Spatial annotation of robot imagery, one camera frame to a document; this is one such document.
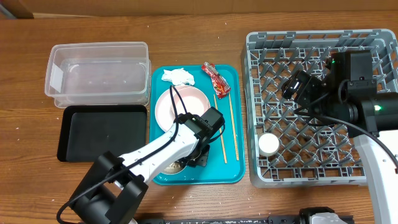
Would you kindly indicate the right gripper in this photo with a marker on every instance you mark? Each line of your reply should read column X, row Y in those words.
column 308, row 81

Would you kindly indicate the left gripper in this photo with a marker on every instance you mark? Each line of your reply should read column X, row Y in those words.
column 201, row 160

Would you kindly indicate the grey bowl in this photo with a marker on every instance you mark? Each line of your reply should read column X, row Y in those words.
column 174, row 168

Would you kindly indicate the white cup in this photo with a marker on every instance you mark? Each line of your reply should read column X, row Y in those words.
column 268, row 144

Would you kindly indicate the red snack wrapper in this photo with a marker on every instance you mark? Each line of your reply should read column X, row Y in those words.
column 219, row 83

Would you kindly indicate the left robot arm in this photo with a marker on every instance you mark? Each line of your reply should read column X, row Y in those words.
column 114, row 187

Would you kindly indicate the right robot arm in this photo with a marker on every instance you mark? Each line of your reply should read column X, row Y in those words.
column 348, row 95

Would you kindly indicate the grey dishwasher rack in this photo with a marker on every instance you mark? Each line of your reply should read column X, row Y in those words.
column 309, row 153

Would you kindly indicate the teal serving tray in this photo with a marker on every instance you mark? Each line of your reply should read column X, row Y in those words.
column 215, row 171

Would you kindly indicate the right wooden chopstick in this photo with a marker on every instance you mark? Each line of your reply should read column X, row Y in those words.
column 233, row 128

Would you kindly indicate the wooden chopstick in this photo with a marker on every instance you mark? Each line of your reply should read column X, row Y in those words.
column 233, row 128
column 221, row 133

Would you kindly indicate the left wooden chopstick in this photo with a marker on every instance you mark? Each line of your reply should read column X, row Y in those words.
column 221, row 133

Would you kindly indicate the pink bowl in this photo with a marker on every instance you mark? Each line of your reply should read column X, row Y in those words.
column 193, row 101

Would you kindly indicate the pink plate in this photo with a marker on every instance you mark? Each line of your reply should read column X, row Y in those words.
column 164, row 113

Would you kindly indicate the crumpled white napkin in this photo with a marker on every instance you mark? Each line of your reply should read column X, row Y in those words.
column 178, row 77

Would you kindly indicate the black tray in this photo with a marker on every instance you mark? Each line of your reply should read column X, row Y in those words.
column 89, row 131

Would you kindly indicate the clear plastic bin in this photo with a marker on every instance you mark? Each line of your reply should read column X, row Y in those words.
column 99, row 73

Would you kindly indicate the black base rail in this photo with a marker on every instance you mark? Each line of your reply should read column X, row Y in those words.
column 311, row 215

